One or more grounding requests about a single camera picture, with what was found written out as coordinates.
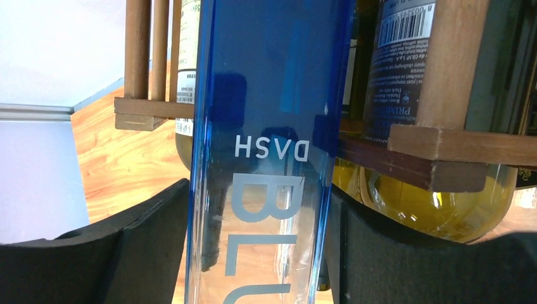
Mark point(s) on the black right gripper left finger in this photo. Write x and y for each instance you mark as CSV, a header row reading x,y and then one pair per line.
x,y
130,257

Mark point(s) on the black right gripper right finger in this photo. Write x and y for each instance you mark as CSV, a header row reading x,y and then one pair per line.
x,y
374,259

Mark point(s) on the clear round glass bottle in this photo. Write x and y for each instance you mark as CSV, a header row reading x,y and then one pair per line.
x,y
459,217

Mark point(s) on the dark bottle white label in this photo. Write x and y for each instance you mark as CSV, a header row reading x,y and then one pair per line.
x,y
186,83

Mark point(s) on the blue square glass bottle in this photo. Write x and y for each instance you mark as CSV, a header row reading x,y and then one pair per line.
x,y
269,88

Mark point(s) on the brown wooden wine rack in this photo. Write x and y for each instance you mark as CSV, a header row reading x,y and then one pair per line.
x,y
469,107

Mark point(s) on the dark bottle barcode label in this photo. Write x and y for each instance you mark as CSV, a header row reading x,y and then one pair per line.
x,y
397,66

